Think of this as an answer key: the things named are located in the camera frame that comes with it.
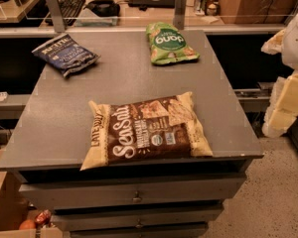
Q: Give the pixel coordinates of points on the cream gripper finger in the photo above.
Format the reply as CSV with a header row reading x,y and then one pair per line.
x,y
282,111
274,45

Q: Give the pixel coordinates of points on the brown Sea Salt chip bag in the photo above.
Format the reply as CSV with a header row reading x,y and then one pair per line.
x,y
160,128

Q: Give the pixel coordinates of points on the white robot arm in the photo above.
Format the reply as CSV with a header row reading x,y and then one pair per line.
x,y
289,52

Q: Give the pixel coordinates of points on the green chip bag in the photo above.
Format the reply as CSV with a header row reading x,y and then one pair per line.
x,y
167,44

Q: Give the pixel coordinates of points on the blue chip bag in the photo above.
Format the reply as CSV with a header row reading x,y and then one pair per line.
x,y
65,54

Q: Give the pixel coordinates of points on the small bottles on desk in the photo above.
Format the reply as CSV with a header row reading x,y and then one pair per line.
x,y
207,7

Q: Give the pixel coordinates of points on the black laptop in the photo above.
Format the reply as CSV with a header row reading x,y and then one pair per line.
x,y
152,3

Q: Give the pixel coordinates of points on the black headphones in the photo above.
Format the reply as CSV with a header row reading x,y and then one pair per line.
x,y
104,8

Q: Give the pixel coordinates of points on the black keyboard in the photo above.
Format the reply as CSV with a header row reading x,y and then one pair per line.
x,y
69,9

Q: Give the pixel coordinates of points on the grey drawer cabinet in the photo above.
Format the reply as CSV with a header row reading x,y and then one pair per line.
x,y
174,198

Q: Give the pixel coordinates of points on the red snack packet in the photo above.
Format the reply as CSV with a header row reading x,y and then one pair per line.
x,y
43,217

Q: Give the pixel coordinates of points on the orange fruit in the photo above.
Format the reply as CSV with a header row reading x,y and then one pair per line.
x,y
27,224

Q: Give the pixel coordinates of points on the cardboard box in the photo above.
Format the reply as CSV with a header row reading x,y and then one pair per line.
x,y
14,210

